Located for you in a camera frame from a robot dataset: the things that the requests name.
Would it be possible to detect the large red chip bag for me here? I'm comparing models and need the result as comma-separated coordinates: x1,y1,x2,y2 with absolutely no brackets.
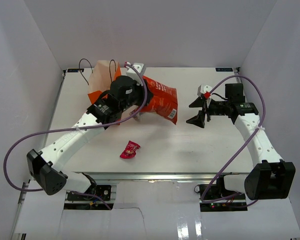
140,76,178,125

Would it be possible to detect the red snack packet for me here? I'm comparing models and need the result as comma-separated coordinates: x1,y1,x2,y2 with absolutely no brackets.
119,140,141,159

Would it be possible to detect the silver snack packet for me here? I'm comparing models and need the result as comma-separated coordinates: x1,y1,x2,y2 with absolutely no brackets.
129,109,144,121

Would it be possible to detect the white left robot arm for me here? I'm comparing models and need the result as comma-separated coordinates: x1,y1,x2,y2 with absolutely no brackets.
26,75,150,200

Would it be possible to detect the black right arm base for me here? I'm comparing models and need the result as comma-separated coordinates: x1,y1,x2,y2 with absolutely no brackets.
199,185,248,213

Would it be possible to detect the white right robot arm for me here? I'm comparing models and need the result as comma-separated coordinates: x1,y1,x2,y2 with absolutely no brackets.
186,83,296,200

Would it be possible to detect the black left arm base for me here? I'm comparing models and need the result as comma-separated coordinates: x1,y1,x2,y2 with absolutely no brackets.
66,185,112,205

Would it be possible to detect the orange paper bag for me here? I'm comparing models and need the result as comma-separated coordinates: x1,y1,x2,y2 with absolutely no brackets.
78,58,122,127

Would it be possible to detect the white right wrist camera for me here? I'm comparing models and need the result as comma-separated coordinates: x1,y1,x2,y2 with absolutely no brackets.
197,84,213,100

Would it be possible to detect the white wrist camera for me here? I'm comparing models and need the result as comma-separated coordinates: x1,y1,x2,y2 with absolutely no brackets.
197,84,213,100
124,61,146,82

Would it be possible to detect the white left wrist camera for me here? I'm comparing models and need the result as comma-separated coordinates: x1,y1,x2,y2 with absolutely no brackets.
124,61,146,82

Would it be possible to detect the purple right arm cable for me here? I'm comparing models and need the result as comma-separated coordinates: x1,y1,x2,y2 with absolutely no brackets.
200,74,266,209

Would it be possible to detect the aluminium table frame rail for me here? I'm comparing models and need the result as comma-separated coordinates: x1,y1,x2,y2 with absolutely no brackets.
10,66,275,235

